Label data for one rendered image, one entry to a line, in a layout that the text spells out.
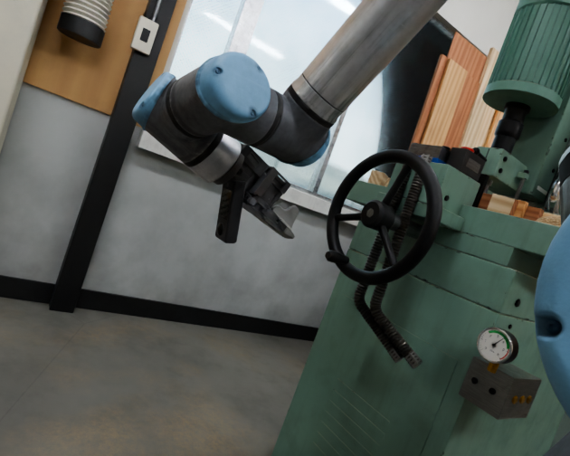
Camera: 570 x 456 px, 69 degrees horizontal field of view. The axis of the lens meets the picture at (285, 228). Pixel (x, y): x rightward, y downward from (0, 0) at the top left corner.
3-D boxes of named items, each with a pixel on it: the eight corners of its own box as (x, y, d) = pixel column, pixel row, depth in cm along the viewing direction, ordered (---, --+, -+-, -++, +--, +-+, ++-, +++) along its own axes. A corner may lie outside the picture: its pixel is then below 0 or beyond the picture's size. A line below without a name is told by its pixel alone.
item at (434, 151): (403, 158, 97) (412, 136, 97) (430, 173, 104) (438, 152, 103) (452, 166, 86) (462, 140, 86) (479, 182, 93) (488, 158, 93)
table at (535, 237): (319, 187, 117) (327, 167, 116) (387, 215, 135) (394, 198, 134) (545, 251, 68) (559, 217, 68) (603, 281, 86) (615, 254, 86)
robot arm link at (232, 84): (287, 74, 59) (232, 99, 68) (223, 30, 51) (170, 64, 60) (280, 136, 57) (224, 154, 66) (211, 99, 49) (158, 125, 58)
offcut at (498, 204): (507, 218, 89) (513, 202, 89) (508, 216, 86) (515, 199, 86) (486, 212, 91) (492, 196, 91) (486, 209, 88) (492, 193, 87)
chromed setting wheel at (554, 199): (538, 212, 102) (557, 163, 101) (557, 223, 109) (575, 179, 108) (551, 214, 99) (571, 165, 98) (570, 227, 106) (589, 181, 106)
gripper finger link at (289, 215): (315, 222, 82) (287, 194, 77) (298, 246, 81) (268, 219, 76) (306, 219, 85) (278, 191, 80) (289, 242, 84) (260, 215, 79)
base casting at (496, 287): (346, 247, 116) (358, 216, 115) (455, 280, 150) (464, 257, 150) (501, 314, 80) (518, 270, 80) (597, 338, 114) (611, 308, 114)
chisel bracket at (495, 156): (464, 177, 106) (477, 145, 105) (490, 193, 114) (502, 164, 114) (491, 182, 100) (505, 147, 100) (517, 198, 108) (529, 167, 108)
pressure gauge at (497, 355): (467, 362, 77) (483, 320, 76) (477, 363, 79) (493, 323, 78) (499, 380, 71) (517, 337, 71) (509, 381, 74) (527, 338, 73)
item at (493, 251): (364, 219, 114) (369, 204, 113) (410, 236, 126) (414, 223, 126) (507, 266, 81) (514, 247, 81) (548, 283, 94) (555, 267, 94)
